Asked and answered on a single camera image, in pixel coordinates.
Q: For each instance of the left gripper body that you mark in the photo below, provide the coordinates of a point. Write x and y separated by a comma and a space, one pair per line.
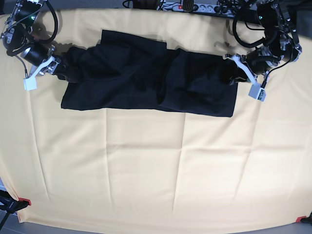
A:
260, 60

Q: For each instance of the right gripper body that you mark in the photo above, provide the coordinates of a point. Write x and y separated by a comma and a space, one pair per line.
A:
38, 53

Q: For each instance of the dark navy T-shirt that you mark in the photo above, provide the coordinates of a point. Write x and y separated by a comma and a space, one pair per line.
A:
125, 71

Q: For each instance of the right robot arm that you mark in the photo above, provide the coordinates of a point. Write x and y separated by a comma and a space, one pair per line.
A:
19, 42

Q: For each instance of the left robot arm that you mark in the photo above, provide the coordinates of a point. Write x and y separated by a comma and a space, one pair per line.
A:
280, 42

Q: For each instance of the white power strip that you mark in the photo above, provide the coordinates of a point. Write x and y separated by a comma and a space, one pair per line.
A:
194, 7

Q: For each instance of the yellow table cloth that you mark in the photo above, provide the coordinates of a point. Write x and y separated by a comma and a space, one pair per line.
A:
126, 166

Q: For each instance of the left red black clamp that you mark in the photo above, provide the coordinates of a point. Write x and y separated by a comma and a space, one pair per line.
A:
9, 204

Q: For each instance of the red black clamp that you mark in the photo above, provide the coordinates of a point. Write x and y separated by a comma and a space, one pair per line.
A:
9, 204
305, 219

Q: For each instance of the right red black clamp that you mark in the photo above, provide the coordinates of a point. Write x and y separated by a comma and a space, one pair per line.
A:
305, 219

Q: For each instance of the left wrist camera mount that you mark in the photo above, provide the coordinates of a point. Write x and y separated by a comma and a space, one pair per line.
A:
257, 90

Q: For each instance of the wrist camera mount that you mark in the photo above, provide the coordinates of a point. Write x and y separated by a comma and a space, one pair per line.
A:
48, 66
257, 90

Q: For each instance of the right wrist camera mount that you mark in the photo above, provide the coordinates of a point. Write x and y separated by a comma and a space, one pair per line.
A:
48, 66

